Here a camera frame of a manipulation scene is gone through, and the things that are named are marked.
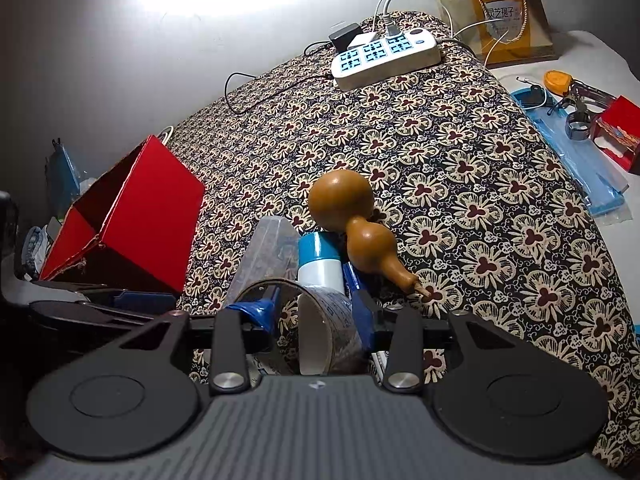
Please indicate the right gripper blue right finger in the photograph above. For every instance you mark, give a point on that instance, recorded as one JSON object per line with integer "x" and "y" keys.
{"x": 363, "y": 306}

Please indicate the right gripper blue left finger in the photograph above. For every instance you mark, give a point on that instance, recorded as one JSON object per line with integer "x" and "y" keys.
{"x": 258, "y": 304}

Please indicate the printed packing tape roll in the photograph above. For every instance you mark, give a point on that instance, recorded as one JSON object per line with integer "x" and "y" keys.
{"x": 328, "y": 342}

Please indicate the clear plastic container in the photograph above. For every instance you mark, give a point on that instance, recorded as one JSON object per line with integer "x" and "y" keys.
{"x": 271, "y": 253}

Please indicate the white bottle blue cap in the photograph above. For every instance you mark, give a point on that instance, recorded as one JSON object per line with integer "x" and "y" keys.
{"x": 319, "y": 261}

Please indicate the brown calabash gourd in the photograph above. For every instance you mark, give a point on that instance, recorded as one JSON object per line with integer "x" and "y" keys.
{"x": 342, "y": 201}

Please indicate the blue notebook with clips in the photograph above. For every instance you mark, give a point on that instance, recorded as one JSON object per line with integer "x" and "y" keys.
{"x": 62, "y": 180}

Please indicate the red cardboard box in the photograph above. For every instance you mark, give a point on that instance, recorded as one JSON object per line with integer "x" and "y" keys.
{"x": 133, "y": 228}

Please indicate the floral patterned tablecloth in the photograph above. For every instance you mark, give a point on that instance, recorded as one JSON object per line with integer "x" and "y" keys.
{"x": 483, "y": 210}

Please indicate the white power strip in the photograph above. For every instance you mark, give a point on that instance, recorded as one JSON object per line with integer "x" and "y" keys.
{"x": 411, "y": 50}

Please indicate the blue plastic packet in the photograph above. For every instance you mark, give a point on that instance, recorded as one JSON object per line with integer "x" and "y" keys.
{"x": 602, "y": 186}

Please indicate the black power adapter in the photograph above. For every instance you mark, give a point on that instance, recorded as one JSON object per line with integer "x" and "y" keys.
{"x": 342, "y": 37}

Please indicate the orange key fob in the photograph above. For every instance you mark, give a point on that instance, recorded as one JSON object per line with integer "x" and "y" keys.
{"x": 558, "y": 82}

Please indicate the small red box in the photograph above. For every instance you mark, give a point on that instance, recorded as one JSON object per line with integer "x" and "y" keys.
{"x": 616, "y": 132}

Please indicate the yellow gift bag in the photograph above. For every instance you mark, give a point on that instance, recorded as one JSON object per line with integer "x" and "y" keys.
{"x": 502, "y": 32}

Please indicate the metal ring keys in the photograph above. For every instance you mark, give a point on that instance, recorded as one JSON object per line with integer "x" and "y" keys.
{"x": 579, "y": 123}

